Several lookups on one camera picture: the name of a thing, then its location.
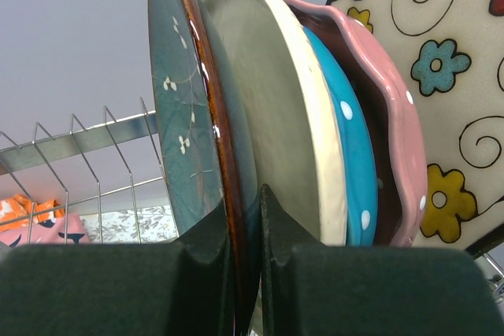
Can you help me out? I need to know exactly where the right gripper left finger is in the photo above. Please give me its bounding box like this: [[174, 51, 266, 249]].
[[1, 207, 234, 335]]

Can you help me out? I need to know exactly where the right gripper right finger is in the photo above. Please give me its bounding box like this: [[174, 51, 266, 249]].
[[260, 186, 503, 335]]

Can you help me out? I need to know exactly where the dark teal plate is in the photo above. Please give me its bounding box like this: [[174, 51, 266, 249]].
[[147, 0, 260, 335]]

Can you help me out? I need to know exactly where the cream rimmed plate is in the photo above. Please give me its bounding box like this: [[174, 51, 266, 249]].
[[203, 0, 347, 246]]

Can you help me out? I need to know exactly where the light blue plate in rack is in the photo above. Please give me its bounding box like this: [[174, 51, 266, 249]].
[[303, 27, 378, 246]]

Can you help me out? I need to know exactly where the steel dish rack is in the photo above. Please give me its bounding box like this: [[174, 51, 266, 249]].
[[1, 107, 170, 233]]

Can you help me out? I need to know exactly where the pink plate in rack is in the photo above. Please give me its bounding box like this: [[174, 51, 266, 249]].
[[285, 0, 428, 247]]

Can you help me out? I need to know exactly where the floral table mat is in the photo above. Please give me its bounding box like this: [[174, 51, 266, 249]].
[[80, 205, 178, 244]]

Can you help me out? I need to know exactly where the pink bird print cloth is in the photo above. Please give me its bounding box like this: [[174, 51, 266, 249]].
[[1, 214, 90, 248]]

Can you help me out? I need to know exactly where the orange cloth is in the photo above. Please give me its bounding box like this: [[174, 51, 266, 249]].
[[1, 194, 65, 232]]

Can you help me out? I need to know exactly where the square floral plate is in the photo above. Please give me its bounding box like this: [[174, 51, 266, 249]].
[[328, 0, 503, 256]]

